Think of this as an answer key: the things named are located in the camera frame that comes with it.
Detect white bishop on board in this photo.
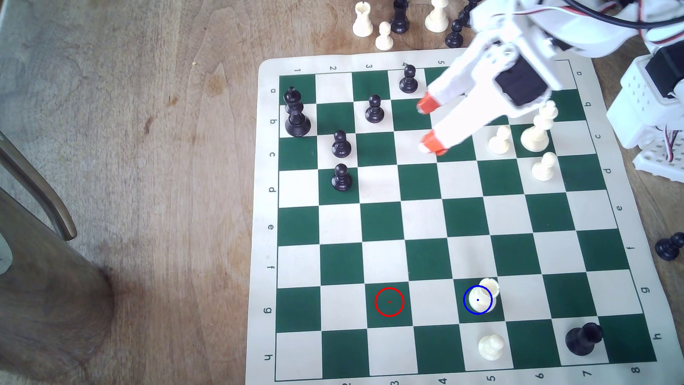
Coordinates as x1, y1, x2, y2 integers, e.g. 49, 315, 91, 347
520, 101, 560, 153

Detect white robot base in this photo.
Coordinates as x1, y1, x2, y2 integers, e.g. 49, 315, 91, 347
606, 43, 684, 184

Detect white pawn chess piece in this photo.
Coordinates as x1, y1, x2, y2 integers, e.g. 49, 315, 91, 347
531, 152, 558, 182
374, 21, 394, 51
487, 125, 513, 155
477, 334, 505, 361

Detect red white black servo wires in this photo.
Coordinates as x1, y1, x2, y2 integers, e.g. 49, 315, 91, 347
660, 120, 684, 164

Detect black king chess piece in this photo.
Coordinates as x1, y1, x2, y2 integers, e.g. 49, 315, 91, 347
283, 87, 312, 138

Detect black tall chess piece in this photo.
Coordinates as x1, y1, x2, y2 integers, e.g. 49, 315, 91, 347
389, 0, 411, 34
458, 0, 478, 27

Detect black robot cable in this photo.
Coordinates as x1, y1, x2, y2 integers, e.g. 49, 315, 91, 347
564, 0, 684, 30

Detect green and white chessboard mat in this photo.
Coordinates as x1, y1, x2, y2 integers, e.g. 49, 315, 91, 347
245, 42, 684, 385

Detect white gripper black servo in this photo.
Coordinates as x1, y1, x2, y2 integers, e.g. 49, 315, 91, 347
417, 2, 562, 157

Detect black pawn chess piece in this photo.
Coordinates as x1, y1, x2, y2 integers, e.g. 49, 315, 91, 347
331, 130, 353, 158
654, 232, 684, 262
364, 94, 385, 124
399, 64, 419, 94
445, 19, 465, 49
331, 164, 353, 193

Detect moved white pawn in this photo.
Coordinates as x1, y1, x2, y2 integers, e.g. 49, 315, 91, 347
477, 278, 501, 314

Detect white tall chess piece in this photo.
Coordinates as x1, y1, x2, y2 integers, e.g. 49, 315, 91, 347
425, 0, 451, 33

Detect black rook chess piece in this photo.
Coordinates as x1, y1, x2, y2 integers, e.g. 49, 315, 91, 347
565, 322, 605, 357

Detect brown wooden chair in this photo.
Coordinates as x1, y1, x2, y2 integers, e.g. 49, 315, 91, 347
0, 131, 115, 383

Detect white rook chess piece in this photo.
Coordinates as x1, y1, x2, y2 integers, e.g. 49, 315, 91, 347
352, 1, 374, 38

